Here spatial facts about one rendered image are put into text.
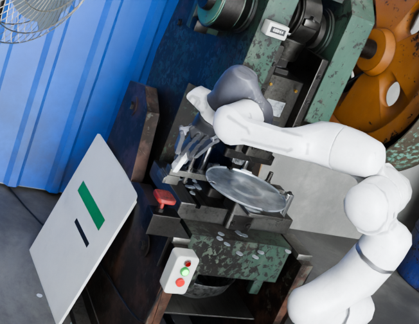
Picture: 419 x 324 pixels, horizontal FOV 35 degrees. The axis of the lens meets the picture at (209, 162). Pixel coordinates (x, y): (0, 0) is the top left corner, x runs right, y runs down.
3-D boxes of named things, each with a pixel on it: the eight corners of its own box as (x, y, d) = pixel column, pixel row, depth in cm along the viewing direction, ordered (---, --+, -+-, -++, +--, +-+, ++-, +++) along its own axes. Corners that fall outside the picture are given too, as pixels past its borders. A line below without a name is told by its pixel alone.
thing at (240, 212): (270, 252, 218) (286, 217, 214) (233, 247, 212) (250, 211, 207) (240, 213, 239) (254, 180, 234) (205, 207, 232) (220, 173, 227)
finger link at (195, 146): (202, 125, 189) (207, 126, 190) (185, 150, 196) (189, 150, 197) (204, 135, 187) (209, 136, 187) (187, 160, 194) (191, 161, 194)
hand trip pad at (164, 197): (169, 223, 202) (178, 202, 200) (151, 220, 199) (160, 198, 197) (162, 211, 208) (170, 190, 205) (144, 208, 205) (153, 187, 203)
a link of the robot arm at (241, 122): (354, 121, 163) (250, 85, 179) (316, 142, 150) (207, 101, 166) (346, 161, 168) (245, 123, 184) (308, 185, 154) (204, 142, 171)
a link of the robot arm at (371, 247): (401, 266, 164) (446, 216, 155) (373, 288, 150) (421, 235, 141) (342, 212, 170) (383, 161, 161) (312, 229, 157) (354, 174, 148)
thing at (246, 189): (300, 217, 220) (301, 215, 220) (225, 205, 206) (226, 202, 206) (262, 175, 243) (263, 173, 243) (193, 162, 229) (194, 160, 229)
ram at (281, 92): (277, 164, 225) (313, 83, 215) (239, 156, 217) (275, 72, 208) (255, 142, 239) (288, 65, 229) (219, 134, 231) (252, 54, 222)
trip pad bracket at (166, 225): (161, 268, 210) (183, 215, 203) (133, 265, 205) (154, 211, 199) (155, 257, 215) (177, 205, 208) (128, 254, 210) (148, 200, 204)
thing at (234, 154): (270, 172, 232) (276, 159, 230) (220, 162, 222) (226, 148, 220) (250, 152, 245) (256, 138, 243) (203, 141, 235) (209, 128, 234)
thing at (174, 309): (254, 319, 245) (254, 318, 245) (147, 312, 224) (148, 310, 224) (212, 254, 279) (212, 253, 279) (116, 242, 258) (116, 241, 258)
